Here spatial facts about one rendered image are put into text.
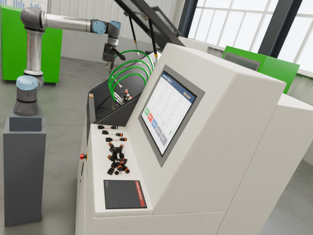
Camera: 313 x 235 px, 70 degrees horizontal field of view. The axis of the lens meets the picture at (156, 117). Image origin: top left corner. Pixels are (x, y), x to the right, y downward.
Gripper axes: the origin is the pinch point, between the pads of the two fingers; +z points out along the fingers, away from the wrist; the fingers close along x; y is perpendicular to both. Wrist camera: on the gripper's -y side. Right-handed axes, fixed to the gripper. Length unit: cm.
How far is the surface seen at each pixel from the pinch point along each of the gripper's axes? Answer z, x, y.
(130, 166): 25, 78, -6
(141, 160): 22, 77, -11
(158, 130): 4, 79, -15
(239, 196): 20, 105, -49
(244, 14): -120, -365, -351
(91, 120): 28.3, 23.8, 10.5
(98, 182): 25, 89, 10
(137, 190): 25, 94, -6
